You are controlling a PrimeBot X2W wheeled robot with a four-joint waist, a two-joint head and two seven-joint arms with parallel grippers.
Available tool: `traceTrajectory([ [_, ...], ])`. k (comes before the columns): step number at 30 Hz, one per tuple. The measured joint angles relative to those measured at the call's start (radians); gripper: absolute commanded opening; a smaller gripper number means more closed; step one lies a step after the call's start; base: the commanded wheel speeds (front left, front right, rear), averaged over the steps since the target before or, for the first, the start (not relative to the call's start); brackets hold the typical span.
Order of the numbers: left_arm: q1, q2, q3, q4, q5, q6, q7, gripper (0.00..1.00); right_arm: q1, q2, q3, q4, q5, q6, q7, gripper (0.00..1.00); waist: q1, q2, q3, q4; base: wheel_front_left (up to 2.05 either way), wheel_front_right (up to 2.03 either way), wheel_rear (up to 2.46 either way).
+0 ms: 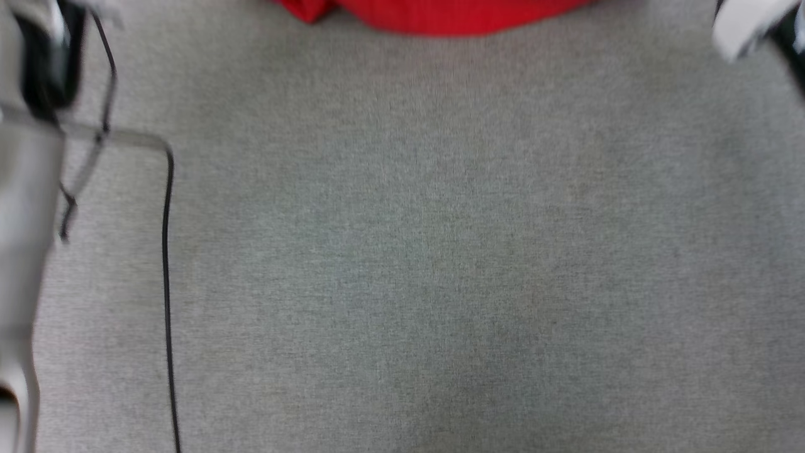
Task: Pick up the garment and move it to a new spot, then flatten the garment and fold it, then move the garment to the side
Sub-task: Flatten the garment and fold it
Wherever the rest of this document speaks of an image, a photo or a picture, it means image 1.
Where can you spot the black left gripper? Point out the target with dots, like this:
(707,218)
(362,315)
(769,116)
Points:
(50,63)

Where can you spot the grey fabric sofa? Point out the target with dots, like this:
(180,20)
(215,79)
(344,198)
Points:
(440,251)

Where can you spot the red and white garment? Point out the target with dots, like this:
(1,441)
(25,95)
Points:
(440,16)

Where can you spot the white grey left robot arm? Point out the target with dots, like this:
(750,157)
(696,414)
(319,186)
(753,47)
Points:
(25,251)

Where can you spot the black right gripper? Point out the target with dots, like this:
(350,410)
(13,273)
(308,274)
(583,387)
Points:
(793,44)

